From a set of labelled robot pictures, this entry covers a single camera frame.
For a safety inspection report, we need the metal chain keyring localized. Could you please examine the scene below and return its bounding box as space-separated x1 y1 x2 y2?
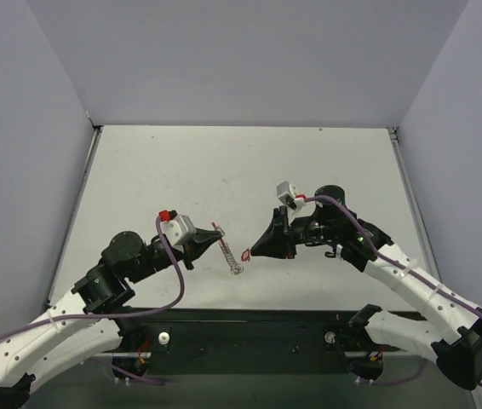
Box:
216 226 244 275

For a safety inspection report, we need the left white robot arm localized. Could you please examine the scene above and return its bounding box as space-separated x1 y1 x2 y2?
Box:
0 229 221 408

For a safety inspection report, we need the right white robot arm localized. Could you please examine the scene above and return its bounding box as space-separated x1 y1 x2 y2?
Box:
250 181 482 390

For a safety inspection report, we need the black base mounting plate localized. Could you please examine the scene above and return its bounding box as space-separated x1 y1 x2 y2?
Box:
83 306 416 378

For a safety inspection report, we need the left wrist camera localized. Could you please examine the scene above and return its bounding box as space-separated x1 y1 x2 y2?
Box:
163 215 197 247

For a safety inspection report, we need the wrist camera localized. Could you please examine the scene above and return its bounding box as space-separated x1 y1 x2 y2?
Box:
163 215 197 247
276 181 306 211

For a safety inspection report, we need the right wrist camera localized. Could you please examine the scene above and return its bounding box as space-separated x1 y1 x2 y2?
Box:
276 181 306 211

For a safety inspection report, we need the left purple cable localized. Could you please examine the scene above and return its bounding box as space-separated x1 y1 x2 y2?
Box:
0 215 186 349

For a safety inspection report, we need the purple cable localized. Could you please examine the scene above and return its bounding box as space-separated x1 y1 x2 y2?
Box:
302 194 482 350
0 215 186 349

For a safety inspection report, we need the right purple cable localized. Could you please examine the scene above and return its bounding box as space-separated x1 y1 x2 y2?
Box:
302 194 482 350

